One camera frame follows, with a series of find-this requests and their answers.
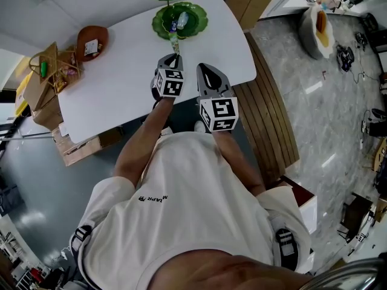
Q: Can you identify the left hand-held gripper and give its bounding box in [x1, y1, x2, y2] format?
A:
[150, 54, 185, 101]

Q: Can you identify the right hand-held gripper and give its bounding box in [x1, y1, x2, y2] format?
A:
[195, 63, 239, 132]

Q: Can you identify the green snack packet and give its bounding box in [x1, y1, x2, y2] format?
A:
[167, 30, 181, 56]

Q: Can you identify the clear snack packet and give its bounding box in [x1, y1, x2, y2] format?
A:
[177, 11, 190, 30]

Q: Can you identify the green tiered glass plate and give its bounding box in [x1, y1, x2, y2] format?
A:
[147, 0, 209, 41]

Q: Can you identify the person's right forearm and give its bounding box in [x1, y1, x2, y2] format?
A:
[211, 130, 265, 196]

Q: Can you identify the person's left forearm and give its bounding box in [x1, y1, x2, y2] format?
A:
[113, 97, 178, 182]

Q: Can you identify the wooden slatted platform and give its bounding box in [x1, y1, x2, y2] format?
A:
[232, 31, 300, 187]

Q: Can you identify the brown leaf-shaped bowl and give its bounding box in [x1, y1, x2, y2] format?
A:
[75, 25, 109, 62]

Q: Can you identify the person's white t-shirt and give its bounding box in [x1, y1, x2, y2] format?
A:
[69, 131, 312, 290]

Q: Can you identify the large cardboard box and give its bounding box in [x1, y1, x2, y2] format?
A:
[53, 125, 125, 167]

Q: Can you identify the white cabinet brown top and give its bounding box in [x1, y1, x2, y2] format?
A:
[273, 175, 318, 232]

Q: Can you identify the yellow bin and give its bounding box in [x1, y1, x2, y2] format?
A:
[13, 74, 33, 117]

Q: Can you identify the person's face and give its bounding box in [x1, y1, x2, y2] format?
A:
[158, 251, 312, 290]

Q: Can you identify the dark chair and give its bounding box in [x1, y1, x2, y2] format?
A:
[337, 193, 374, 244]

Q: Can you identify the silver headset rim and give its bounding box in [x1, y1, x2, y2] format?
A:
[308, 258, 387, 290]

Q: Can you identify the black white shoulder strap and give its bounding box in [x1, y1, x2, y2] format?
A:
[70, 224, 93, 250]
[270, 216, 299, 272]

